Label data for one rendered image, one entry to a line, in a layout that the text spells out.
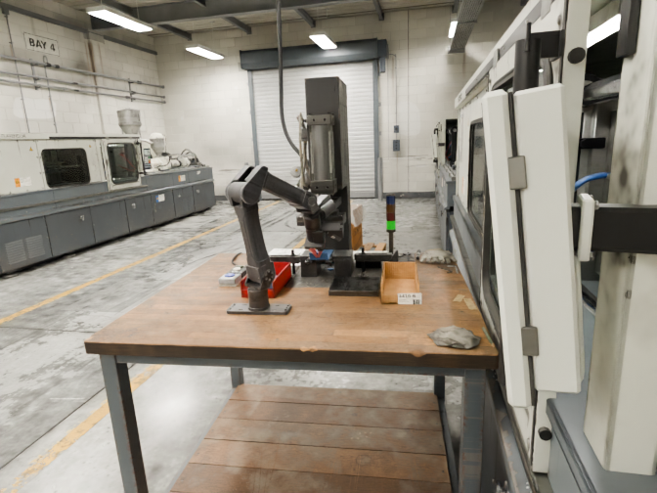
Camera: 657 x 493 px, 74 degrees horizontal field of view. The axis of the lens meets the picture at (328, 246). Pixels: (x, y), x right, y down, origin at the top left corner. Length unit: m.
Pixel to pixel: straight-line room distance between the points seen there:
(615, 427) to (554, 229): 0.29
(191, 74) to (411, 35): 5.54
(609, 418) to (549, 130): 0.38
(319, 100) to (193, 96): 10.73
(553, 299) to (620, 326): 0.11
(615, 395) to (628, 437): 0.06
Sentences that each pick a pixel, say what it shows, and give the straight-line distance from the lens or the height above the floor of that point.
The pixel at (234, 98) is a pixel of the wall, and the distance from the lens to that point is 11.88.
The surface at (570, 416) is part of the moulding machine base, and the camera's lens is 0.84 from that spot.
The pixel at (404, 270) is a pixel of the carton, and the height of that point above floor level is 0.94.
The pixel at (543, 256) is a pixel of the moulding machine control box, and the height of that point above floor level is 1.28.
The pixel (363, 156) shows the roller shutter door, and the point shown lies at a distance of 10.87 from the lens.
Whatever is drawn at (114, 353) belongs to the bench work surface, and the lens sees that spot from 1.38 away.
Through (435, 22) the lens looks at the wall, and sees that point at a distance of 11.10.
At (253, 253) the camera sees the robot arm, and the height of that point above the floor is 1.09.
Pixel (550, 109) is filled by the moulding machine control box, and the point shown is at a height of 1.44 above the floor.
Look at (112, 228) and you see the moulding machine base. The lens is 7.69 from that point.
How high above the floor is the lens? 1.41
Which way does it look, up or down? 13 degrees down
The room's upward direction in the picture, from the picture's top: 3 degrees counter-clockwise
